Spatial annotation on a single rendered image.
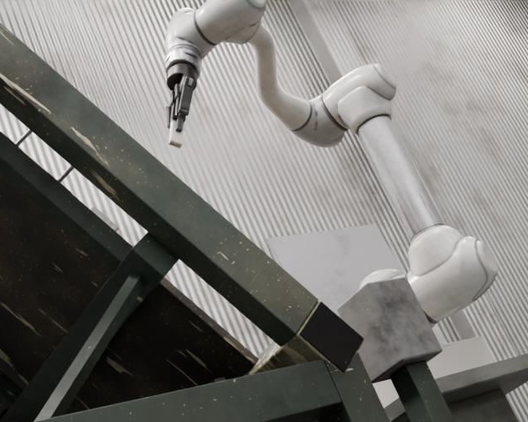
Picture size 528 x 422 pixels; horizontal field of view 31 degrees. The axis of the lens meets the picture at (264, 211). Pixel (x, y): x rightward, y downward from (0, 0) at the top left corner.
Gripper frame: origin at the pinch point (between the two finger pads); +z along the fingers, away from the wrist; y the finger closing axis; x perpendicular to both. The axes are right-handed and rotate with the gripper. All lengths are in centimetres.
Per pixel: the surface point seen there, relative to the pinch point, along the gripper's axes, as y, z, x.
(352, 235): -287, -243, 245
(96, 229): 9.2, 40.8, -17.9
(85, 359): 12, 71, -17
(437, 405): 19, 64, 54
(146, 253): 16, 48, -10
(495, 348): -287, -187, 364
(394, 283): 22, 40, 44
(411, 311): 22, 46, 48
